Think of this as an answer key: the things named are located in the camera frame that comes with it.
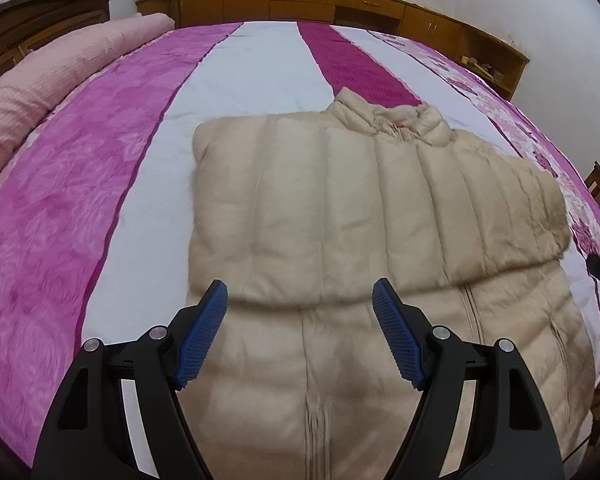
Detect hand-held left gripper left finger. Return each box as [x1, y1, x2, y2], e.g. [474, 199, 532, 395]
[30, 279, 229, 480]

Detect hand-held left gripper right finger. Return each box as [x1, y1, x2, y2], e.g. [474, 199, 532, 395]
[371, 278, 566, 480]

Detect beige puffer jacket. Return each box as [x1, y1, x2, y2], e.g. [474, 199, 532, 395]
[187, 86, 598, 480]

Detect purple striped floral bed sheet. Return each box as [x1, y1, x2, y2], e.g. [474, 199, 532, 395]
[0, 20, 600, 466]

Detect small shelf trinkets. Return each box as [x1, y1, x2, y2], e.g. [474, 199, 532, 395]
[462, 55, 503, 81]

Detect pink rolled blanket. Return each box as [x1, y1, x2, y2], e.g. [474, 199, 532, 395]
[0, 12, 176, 191]

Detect long wooden cabinet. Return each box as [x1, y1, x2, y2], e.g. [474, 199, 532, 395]
[136, 0, 531, 103]

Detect dark wooden headboard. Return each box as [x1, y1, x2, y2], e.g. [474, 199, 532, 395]
[0, 0, 112, 88]

